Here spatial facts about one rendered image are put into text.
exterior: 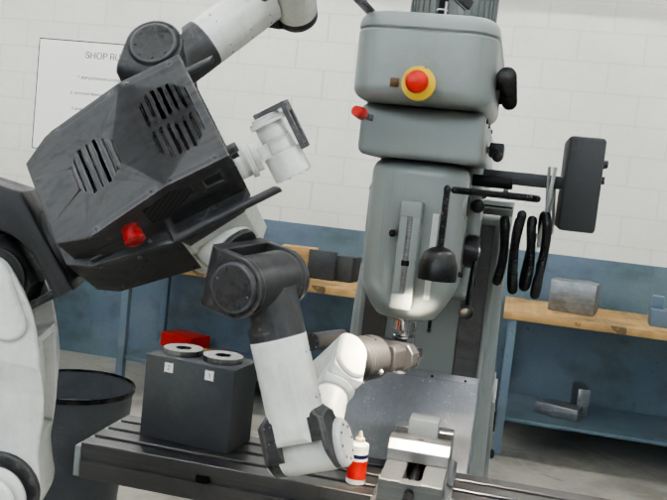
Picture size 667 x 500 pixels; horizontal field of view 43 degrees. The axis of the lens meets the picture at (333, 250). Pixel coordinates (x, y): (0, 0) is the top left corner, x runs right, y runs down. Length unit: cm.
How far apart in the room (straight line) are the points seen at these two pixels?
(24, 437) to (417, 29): 96
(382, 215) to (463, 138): 22
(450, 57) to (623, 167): 449
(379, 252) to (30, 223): 67
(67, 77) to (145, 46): 540
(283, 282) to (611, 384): 493
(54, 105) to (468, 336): 520
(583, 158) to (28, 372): 122
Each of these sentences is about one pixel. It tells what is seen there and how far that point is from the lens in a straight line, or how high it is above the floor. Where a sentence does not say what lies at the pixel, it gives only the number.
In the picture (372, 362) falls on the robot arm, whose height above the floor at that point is 124.
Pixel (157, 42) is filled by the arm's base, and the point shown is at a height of 177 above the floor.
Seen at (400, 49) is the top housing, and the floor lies 182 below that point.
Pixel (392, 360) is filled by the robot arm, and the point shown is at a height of 123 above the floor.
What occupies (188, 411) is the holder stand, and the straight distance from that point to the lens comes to 192.
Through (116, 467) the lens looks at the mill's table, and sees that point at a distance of 192.
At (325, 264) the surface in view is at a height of 99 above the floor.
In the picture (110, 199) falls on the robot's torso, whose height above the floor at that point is 151.
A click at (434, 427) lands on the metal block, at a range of 179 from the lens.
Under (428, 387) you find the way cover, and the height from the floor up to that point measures 108.
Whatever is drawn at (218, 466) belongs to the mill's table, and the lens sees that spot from 183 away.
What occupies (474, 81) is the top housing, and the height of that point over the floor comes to 177.
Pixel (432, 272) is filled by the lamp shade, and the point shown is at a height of 143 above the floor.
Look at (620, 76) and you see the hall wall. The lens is 603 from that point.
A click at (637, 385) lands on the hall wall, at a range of 613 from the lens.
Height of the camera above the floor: 159
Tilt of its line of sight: 5 degrees down
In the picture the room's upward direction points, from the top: 6 degrees clockwise
